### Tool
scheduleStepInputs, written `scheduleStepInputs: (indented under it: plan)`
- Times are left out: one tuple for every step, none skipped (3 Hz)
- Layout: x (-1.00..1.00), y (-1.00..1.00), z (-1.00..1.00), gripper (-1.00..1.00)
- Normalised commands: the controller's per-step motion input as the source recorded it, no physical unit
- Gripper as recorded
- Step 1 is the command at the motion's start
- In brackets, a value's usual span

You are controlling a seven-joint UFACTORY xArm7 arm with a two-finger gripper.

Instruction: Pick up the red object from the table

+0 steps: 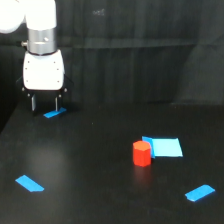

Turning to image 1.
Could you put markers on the blue tape strip bottom left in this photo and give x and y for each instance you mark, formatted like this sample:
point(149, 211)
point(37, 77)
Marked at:
point(29, 184)

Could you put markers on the blue tape strip top left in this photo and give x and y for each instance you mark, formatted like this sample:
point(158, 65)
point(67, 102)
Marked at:
point(54, 113)

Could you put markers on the black backdrop curtain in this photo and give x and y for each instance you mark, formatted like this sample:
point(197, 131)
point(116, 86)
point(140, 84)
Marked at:
point(143, 51)

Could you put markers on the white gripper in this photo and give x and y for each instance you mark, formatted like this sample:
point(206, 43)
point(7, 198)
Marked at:
point(44, 73)

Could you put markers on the blue tape strip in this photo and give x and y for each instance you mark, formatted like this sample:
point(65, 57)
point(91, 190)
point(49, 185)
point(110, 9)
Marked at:
point(29, 184)
point(199, 193)
point(54, 113)

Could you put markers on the large blue paper square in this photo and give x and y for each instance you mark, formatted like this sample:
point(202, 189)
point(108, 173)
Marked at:
point(162, 147)

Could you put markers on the red hexagonal block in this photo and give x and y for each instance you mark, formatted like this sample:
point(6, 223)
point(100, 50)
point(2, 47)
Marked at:
point(141, 153)

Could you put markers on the blue tape strip bottom right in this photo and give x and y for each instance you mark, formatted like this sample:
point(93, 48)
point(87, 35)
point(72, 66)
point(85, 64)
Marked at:
point(199, 193)

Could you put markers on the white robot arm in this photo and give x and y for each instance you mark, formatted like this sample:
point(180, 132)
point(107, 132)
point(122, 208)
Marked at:
point(39, 16)

